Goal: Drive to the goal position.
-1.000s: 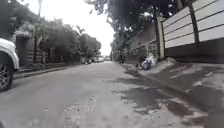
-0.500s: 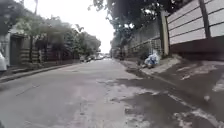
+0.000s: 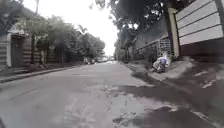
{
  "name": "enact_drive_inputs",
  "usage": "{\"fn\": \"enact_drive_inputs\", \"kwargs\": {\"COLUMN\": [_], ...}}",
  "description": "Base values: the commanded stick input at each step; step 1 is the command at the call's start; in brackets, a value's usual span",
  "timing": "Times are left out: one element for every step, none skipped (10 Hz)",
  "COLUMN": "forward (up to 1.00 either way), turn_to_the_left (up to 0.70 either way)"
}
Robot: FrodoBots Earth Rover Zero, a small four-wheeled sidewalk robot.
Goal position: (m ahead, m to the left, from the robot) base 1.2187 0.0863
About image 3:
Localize grey asphalt road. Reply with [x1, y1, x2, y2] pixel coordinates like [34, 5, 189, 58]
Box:
[0, 61, 224, 128]

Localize pile of pale bags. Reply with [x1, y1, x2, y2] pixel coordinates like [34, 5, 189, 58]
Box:
[151, 51, 173, 74]

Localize large dark trees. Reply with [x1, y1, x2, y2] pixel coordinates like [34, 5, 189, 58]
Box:
[89, 0, 168, 63]

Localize grey concrete pavement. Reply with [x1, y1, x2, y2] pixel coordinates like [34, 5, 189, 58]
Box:
[126, 57, 224, 128]

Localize white slatted fence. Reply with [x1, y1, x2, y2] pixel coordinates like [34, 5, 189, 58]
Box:
[166, 0, 224, 64]

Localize building with grey gate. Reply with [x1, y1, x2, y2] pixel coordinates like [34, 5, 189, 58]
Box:
[0, 29, 43, 71]

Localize grey wall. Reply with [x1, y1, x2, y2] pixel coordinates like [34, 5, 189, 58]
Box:
[131, 16, 173, 63]

